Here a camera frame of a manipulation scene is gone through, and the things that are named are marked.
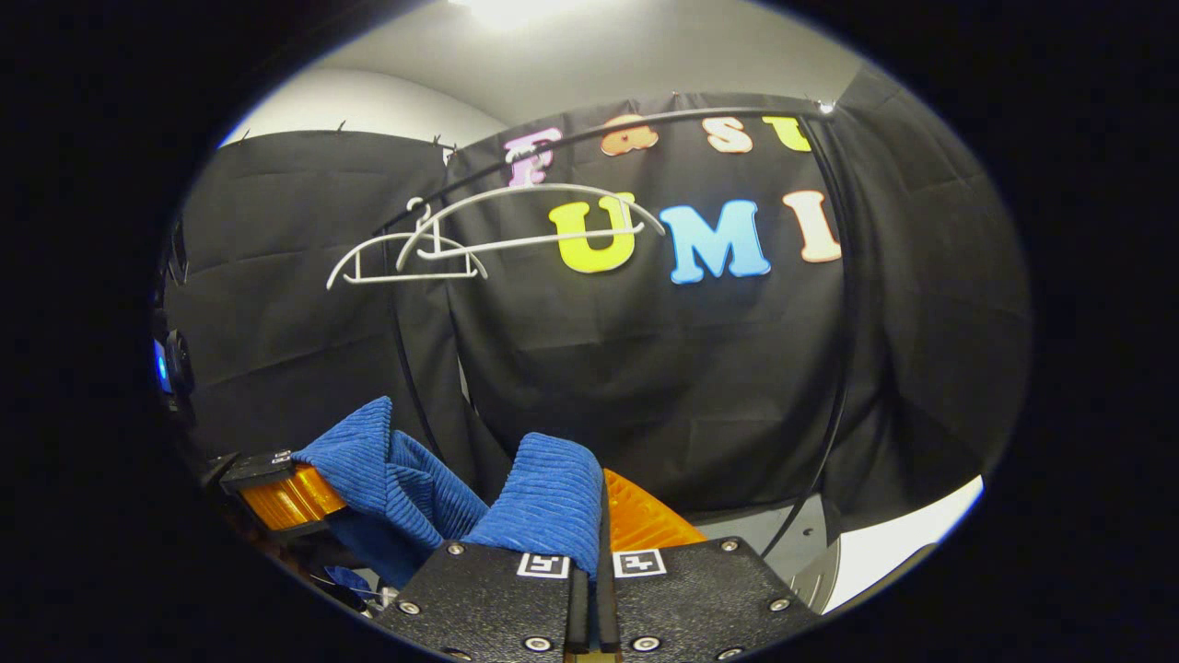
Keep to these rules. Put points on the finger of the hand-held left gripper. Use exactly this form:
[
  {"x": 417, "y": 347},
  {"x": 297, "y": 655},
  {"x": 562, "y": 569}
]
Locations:
[{"x": 290, "y": 497}]

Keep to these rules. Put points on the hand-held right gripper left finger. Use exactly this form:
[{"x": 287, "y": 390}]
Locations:
[{"x": 479, "y": 599}]

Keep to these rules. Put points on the white clothes hanger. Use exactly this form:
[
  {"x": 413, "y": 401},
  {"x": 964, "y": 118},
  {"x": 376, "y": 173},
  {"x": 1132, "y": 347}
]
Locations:
[
  {"x": 497, "y": 247},
  {"x": 414, "y": 277}
]

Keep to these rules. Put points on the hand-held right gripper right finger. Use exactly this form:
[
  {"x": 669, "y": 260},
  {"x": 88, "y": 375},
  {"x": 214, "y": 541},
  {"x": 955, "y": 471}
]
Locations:
[{"x": 700, "y": 599}]

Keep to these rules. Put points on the black clothes rack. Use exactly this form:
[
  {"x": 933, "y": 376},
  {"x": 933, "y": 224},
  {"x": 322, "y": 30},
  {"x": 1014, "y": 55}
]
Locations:
[{"x": 737, "y": 111}]

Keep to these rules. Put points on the black backdrop cloth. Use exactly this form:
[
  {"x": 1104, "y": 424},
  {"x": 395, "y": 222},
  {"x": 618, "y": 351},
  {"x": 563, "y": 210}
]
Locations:
[{"x": 645, "y": 387}]

